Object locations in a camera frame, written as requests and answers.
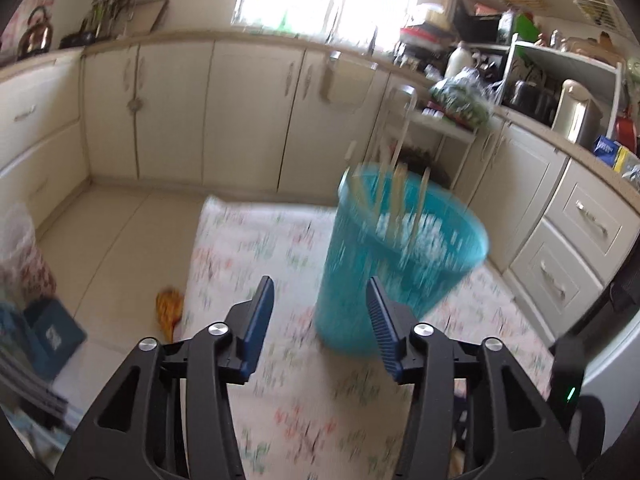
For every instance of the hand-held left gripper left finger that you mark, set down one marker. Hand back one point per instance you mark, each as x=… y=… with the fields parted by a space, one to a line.
x=260 y=325

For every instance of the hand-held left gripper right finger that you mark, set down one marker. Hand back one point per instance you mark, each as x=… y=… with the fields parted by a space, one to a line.
x=382 y=332

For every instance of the teal plastic mesh basket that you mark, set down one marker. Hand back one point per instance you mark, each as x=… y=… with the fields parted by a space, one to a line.
x=350 y=285

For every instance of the floral tablecloth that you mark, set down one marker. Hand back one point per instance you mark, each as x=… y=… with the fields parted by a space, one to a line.
x=280 y=410

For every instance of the orange item on floor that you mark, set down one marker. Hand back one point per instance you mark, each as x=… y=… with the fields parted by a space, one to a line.
x=170 y=310

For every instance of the cream cabinet with drawers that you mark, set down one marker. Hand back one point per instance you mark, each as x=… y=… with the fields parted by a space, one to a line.
x=565 y=240

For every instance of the small white table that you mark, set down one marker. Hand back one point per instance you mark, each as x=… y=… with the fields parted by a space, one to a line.
x=435 y=132

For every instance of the dark blue box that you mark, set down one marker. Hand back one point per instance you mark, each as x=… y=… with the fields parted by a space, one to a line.
x=52 y=340

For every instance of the cream cabinet with doors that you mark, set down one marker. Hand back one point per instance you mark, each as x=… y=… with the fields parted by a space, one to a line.
x=240 y=115

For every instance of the blue box on counter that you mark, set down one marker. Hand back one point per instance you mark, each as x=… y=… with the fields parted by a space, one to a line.
x=612 y=152

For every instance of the grey metal rails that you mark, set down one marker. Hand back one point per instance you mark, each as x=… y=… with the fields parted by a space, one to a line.
x=30 y=385

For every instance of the floral plastic bag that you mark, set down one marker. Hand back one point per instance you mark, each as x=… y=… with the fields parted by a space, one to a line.
x=22 y=260

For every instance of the bag of green vegetables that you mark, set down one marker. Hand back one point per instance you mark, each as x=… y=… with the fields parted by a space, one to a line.
x=462 y=97

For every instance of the red pot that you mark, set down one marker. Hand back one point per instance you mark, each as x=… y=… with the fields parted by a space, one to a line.
x=627 y=132

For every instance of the hanging clear plastic bag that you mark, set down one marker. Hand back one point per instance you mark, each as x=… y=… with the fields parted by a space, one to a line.
x=347 y=82

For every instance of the beige electric water boiler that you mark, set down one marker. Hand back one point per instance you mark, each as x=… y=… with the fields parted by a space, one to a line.
x=577 y=112

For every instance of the black toaster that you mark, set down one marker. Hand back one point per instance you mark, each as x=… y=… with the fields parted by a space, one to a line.
x=530 y=95

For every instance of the white plastic jug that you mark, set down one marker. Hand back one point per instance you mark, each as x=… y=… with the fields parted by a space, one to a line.
x=459 y=62

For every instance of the cream side drawer unit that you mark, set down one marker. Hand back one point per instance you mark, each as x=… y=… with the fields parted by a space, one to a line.
x=35 y=130

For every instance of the white shelf unit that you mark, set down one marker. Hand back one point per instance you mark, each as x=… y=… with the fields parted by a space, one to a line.
x=565 y=60

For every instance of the black box appliance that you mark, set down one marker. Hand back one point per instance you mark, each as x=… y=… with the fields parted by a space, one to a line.
x=477 y=25

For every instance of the copper kettle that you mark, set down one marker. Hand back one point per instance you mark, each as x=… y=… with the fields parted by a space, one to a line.
x=34 y=35

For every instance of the wall utensil rack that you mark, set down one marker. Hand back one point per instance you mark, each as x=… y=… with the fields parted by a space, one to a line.
x=125 y=5

